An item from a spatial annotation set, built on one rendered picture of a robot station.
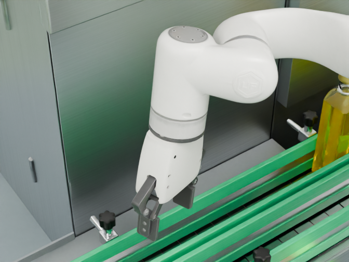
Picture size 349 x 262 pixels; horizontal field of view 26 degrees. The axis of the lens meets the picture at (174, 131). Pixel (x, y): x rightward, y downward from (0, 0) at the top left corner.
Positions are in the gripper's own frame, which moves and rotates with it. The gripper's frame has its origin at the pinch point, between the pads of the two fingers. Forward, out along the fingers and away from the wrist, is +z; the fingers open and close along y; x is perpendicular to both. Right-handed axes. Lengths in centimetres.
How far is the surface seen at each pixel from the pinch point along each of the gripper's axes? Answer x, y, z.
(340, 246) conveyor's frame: 17.9, -33.7, 18.7
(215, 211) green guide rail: -4.0, -25.7, 17.2
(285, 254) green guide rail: 12.3, -20.3, 14.6
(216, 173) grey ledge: -10.4, -37.0, 17.9
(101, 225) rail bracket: -14.2, -4.2, 12.3
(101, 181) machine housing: -21.1, -13.2, 11.8
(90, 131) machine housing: -21.5, -9.8, -0.3
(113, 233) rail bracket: -13.1, -6.4, 14.8
